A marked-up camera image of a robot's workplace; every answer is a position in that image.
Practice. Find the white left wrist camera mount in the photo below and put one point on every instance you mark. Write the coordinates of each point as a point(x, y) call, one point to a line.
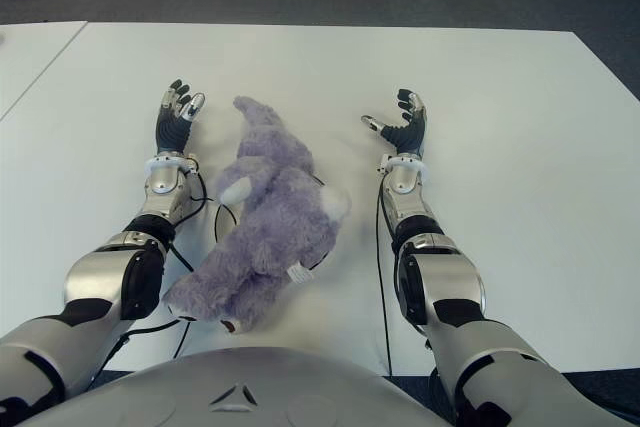
point(165, 163)

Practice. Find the robot left arm silver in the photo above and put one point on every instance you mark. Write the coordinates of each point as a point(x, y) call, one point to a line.
point(95, 282)

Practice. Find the robot right arm silver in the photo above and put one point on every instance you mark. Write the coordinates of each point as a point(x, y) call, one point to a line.
point(445, 277)

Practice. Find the purple plush bunny doll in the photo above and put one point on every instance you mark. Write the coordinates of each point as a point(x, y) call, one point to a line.
point(280, 207)

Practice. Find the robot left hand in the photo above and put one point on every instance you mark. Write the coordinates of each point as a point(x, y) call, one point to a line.
point(171, 127)

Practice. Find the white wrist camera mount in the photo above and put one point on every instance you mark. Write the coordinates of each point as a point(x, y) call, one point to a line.
point(407, 162)
point(165, 163)

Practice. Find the white plate black rim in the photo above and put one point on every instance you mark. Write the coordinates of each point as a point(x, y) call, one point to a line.
point(226, 221)

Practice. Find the silver robot torso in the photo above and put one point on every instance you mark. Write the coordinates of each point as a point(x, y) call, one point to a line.
point(240, 372)

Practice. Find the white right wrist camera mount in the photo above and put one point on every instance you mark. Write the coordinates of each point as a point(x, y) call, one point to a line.
point(407, 162)

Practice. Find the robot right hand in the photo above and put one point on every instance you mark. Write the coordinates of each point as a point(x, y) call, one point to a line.
point(407, 134)

